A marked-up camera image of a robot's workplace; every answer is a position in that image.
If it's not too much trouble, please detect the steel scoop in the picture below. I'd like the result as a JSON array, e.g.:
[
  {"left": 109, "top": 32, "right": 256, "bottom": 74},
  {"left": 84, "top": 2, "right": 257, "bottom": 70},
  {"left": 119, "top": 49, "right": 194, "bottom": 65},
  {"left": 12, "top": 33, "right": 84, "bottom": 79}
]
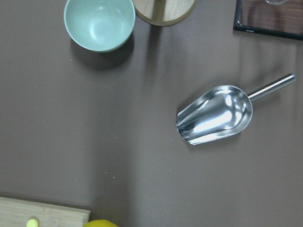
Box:
[{"left": 176, "top": 73, "right": 296, "bottom": 145}]

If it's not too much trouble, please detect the wooden cup stand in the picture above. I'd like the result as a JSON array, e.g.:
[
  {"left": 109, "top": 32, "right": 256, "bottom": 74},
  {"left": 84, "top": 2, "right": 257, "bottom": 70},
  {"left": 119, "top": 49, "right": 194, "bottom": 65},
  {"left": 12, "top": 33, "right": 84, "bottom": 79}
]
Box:
[{"left": 132, "top": 0, "right": 197, "bottom": 26}]

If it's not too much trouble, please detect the wooden cutting board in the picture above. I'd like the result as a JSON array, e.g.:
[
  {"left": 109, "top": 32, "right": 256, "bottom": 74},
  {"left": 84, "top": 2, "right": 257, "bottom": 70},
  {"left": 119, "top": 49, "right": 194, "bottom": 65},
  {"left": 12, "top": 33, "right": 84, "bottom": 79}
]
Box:
[{"left": 0, "top": 197, "right": 90, "bottom": 227}]

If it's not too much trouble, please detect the yellow lemon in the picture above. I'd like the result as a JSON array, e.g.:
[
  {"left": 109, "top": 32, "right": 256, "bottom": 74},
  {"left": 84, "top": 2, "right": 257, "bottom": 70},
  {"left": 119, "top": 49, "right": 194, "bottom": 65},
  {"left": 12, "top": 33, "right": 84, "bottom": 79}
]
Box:
[{"left": 84, "top": 219, "right": 118, "bottom": 227}]

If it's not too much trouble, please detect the mint green bowl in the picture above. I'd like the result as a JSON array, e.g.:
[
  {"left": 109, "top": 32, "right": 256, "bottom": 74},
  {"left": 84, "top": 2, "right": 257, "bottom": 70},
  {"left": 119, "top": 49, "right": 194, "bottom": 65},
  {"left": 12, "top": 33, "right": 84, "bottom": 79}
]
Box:
[{"left": 63, "top": 0, "right": 135, "bottom": 52}]

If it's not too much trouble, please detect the yellow plastic knife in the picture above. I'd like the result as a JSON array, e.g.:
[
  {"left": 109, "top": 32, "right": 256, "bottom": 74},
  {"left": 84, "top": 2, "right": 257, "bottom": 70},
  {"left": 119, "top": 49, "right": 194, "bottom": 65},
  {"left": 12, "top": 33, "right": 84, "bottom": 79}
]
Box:
[{"left": 26, "top": 218, "right": 39, "bottom": 227}]

